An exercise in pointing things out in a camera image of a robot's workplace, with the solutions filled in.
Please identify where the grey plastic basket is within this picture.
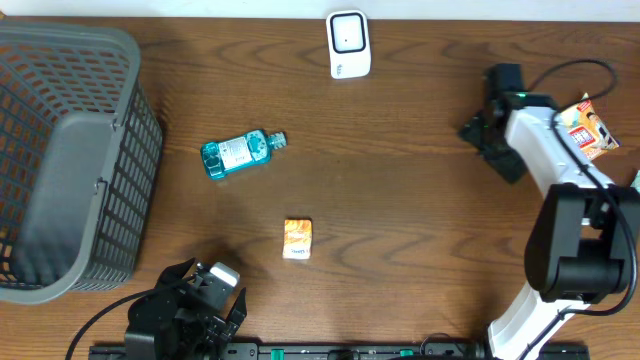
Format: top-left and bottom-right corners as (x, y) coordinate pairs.
(1, 20), (163, 305)

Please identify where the black right camera cable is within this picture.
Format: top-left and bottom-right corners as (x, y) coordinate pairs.
(514, 58), (640, 360)

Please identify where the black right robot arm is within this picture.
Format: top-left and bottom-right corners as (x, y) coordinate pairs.
(458, 63), (639, 359)

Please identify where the teal mouthwash bottle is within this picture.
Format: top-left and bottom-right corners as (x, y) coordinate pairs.
(200, 129), (288, 180)

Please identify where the orange snack bag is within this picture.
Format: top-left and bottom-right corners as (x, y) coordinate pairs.
(561, 93), (620, 160)

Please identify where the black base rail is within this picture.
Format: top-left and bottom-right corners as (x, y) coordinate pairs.
(88, 340), (591, 360)

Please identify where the small orange box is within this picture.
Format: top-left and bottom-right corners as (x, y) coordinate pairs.
(282, 219), (313, 260)

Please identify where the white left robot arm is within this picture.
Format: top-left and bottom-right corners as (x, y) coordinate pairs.
(125, 259), (247, 359)

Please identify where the black camera cable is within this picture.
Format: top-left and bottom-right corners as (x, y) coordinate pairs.
(514, 58), (640, 360)
(63, 287), (166, 360)

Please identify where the teal wet wipes pack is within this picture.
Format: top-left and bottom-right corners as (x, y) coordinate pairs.
(631, 171), (640, 193)

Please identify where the white barcode scanner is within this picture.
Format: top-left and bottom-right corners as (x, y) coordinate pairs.
(326, 10), (372, 80)

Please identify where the black left camera cable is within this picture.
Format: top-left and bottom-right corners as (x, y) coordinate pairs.
(63, 287), (166, 360)

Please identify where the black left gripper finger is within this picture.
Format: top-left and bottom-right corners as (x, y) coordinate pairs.
(222, 288), (248, 340)
(155, 258), (195, 290)

